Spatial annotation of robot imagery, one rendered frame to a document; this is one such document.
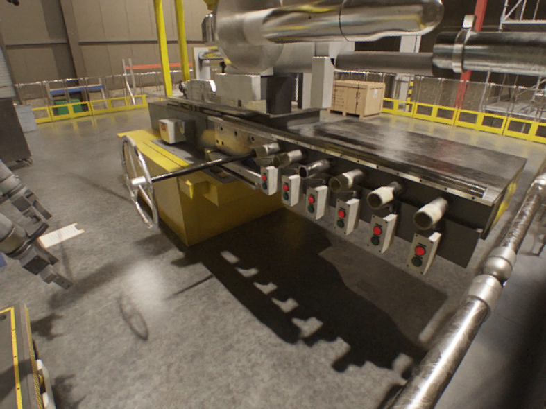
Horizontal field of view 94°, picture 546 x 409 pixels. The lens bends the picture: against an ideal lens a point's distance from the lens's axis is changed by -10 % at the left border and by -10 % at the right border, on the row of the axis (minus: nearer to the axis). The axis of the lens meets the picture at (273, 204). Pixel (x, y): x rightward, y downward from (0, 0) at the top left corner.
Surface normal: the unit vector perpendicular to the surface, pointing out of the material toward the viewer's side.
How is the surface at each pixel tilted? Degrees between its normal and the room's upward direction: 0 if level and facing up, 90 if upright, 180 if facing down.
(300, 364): 0
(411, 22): 116
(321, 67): 90
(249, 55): 90
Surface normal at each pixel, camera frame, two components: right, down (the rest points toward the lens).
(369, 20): -0.42, 0.66
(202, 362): 0.00, -0.88
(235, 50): 0.65, 0.36
